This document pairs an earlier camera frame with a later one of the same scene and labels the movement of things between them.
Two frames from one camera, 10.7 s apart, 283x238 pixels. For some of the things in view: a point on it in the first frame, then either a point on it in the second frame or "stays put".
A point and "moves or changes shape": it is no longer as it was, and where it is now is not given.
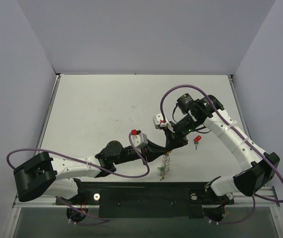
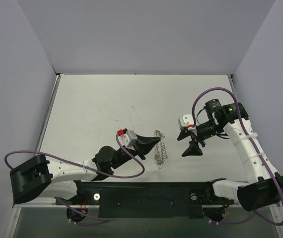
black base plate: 145,200 stays put
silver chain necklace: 166,165 moves or changes shape
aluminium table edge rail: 231,79 stays put
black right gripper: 172,134 → 194,136
